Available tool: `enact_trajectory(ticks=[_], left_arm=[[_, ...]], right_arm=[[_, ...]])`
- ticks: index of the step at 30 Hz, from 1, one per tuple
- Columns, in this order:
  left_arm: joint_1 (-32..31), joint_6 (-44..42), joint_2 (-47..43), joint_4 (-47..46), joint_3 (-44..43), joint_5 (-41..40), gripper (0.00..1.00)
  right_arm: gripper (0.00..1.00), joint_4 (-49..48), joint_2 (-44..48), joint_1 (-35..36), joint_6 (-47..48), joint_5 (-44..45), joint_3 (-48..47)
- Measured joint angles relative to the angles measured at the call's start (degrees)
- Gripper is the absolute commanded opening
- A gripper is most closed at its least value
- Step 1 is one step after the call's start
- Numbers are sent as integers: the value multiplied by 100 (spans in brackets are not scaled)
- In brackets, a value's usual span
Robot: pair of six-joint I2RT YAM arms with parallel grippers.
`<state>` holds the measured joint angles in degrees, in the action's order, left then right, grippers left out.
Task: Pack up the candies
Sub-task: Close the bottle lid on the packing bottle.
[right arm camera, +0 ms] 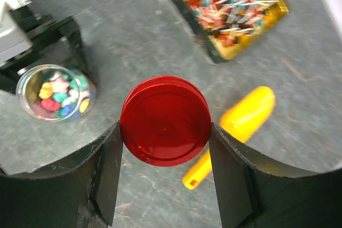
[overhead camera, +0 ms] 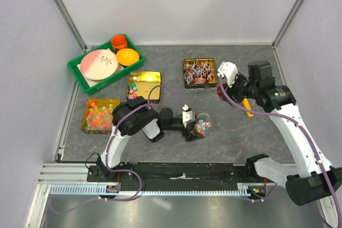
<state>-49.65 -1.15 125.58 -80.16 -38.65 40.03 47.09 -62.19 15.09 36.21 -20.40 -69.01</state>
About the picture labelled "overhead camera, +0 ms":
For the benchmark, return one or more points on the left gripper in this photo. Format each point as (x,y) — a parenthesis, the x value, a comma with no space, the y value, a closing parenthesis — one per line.
(189,136)

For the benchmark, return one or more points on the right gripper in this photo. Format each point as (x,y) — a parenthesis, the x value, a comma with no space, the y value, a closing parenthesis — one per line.
(231,90)

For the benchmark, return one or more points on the yellow plastic scoop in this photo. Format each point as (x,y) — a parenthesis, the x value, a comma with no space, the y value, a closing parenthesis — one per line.
(247,106)

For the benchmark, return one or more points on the clear glass jar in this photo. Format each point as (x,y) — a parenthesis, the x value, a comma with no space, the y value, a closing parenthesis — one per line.
(202,125)

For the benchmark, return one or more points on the red round lid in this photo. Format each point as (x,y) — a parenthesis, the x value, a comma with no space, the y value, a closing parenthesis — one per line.
(220,92)

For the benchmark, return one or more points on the tin of pastel star candies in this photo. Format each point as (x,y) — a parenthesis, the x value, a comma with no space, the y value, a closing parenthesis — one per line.
(141,83)

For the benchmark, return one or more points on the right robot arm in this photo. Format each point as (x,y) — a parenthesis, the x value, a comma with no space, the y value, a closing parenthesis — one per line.
(314,177)

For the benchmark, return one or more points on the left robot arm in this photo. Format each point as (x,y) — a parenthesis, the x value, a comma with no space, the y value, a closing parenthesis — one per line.
(136,115)

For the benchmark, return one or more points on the tin of bright star candies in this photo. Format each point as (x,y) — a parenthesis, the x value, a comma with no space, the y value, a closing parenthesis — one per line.
(97,118)

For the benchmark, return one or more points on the tin of lollipops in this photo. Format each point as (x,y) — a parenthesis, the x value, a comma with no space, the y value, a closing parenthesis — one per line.
(199,73)

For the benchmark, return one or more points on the orange plastic bowl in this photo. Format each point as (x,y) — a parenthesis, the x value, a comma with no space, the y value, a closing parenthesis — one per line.
(127,57)

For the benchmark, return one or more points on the pink white plate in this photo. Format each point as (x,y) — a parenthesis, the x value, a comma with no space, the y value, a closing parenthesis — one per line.
(99,65)

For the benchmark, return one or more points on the orange plastic cup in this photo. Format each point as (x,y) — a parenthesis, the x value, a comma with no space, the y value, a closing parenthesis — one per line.
(119,42)

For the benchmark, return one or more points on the green plastic tray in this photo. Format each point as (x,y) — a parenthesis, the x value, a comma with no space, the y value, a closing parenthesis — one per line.
(90,87)

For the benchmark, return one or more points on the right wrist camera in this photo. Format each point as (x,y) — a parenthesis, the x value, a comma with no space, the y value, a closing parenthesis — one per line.
(228,71)

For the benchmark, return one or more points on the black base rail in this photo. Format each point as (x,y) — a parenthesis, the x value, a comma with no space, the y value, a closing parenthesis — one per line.
(176,177)

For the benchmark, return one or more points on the grey cable duct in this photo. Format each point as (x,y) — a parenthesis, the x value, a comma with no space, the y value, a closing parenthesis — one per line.
(109,190)

